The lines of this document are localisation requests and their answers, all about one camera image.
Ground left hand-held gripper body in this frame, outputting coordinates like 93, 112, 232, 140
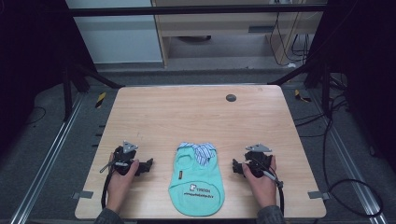
112, 140, 148, 176

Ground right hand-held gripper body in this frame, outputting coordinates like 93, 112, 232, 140
237, 143, 274, 179

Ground mint green pet shirt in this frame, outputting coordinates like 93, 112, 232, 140
167, 141, 226, 217

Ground person's right hand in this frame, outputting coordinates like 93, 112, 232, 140
241, 155, 277, 209

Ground person's left hand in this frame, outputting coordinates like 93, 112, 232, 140
106, 152, 140, 215

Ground grey tape strip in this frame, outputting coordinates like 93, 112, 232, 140
307, 190, 331, 201
72, 190, 94, 201

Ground yellow black striped tape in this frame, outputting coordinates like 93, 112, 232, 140
94, 91, 107, 109
294, 89, 312, 104

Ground black metal stand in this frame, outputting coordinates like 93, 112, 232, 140
268, 59, 332, 117
61, 62, 125, 123

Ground white cabinet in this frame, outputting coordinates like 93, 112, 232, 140
65, 0, 164, 64

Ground light wooden desk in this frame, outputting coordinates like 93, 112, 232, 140
151, 0, 328, 67

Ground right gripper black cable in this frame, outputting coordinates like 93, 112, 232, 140
251, 157, 286, 217

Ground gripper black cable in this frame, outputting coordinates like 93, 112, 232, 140
251, 157, 286, 217
101, 169, 117, 210

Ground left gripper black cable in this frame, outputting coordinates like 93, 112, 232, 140
101, 169, 117, 210

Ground aluminium floor rail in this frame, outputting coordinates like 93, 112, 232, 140
306, 90, 389, 224
9, 92, 86, 224

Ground thin black floor cable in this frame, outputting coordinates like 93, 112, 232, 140
25, 105, 47, 126

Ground hanging black cables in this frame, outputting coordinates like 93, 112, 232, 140
269, 0, 312, 67

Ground black frame crossbar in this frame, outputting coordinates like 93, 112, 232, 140
66, 4, 328, 18

